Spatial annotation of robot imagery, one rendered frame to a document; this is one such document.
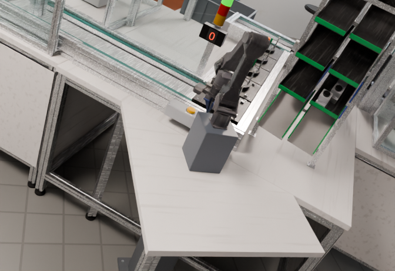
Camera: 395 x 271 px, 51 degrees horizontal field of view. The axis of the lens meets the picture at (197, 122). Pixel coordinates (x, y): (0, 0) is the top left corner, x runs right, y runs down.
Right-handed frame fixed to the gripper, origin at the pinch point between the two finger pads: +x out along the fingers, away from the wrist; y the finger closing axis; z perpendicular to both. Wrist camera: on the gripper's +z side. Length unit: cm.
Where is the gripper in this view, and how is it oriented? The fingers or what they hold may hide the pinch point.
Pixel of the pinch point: (210, 106)
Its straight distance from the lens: 179.3
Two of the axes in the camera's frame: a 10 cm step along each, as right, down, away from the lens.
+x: -3.5, 7.7, 5.3
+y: -8.7, -4.7, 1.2
